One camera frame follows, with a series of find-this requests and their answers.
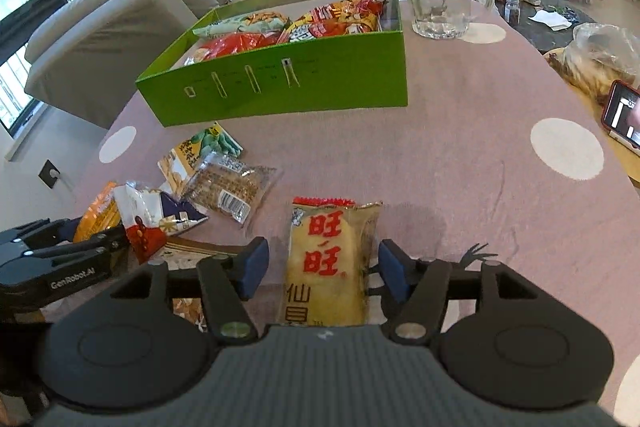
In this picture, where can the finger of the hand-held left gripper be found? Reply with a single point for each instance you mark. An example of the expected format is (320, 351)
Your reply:
(72, 228)
(115, 241)

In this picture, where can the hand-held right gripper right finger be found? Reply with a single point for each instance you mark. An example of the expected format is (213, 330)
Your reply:
(392, 267)

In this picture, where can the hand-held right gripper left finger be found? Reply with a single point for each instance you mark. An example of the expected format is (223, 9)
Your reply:
(255, 264)

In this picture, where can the white and red triangular packet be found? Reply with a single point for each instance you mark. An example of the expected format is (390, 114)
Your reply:
(145, 227)

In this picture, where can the yellow rice cracker packet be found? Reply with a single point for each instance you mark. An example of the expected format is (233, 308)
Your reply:
(325, 267)

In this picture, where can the green cardboard box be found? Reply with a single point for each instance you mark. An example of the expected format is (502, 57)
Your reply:
(300, 82)

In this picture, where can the mint green snack bag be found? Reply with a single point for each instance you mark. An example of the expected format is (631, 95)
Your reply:
(235, 24)

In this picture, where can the yellow and red snack bag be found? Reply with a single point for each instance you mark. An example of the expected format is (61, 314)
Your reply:
(340, 24)

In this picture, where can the orange bread packet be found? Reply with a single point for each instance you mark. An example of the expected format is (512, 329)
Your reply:
(97, 217)

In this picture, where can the clear brown cracker packet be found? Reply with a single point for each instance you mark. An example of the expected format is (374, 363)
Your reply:
(225, 182)

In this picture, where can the green pea snack packet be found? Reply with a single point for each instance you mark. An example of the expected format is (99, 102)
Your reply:
(205, 144)

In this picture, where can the pink dotted tablecloth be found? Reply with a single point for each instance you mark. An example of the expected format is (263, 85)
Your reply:
(475, 107)

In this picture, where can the grey sofa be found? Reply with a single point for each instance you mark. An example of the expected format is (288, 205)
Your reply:
(115, 22)

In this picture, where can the red snack packet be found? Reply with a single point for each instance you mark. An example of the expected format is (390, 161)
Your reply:
(235, 44)

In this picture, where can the red cased phone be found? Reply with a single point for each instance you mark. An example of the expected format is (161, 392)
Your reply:
(622, 109)

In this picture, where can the small dark bottle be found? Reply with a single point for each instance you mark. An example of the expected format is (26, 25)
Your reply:
(512, 9)

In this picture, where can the white paper sheet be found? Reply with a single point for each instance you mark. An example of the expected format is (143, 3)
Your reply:
(550, 19)

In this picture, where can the clear plastic bag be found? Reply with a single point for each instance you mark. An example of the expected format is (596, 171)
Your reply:
(600, 52)

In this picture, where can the dark round table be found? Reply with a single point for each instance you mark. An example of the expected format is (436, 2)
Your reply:
(590, 14)

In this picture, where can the black wall socket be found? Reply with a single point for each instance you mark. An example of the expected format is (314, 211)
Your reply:
(50, 173)

